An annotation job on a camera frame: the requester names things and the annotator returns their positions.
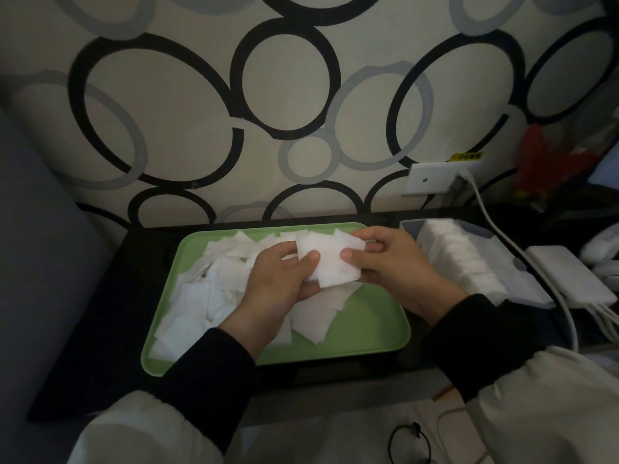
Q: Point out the person's right hand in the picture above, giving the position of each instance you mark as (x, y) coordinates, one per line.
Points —
(406, 275)

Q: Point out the person's left hand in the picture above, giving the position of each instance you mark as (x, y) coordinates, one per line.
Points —
(271, 294)

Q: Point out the clear plastic box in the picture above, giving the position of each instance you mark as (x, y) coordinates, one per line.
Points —
(411, 226)

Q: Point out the green plastic tray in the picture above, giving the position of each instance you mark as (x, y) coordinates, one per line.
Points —
(377, 328)

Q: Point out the pile of white cotton pads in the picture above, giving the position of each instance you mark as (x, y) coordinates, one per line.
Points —
(193, 309)

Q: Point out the person's right forearm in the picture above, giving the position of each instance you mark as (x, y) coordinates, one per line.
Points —
(512, 381)

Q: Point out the person's left forearm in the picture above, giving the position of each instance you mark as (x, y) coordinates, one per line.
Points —
(193, 396)

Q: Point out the orange flat piece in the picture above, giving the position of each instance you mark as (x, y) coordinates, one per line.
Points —
(445, 392)

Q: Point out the yellow warning sticker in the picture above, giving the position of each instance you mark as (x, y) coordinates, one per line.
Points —
(465, 156)

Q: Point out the white power bank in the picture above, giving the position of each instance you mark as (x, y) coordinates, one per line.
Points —
(568, 275)

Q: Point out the red decoration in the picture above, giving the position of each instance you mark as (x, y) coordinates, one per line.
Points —
(537, 164)

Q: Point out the white neck fan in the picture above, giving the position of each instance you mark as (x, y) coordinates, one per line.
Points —
(602, 246)

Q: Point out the blue curtain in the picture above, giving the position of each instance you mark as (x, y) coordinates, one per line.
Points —
(607, 169)

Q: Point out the grey upholstered sofa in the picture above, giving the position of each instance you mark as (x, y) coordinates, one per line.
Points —
(34, 285)

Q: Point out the white wall socket plate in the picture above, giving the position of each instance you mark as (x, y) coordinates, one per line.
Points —
(425, 178)

